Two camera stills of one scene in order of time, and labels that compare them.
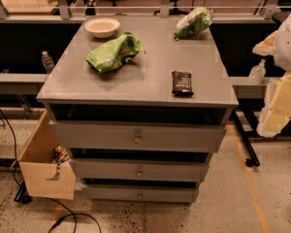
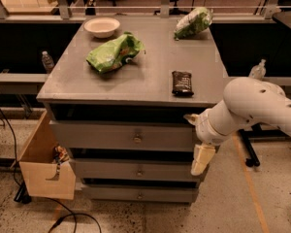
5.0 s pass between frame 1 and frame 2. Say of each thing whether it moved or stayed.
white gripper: moved
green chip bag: stayed
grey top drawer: stayed
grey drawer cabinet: stayed
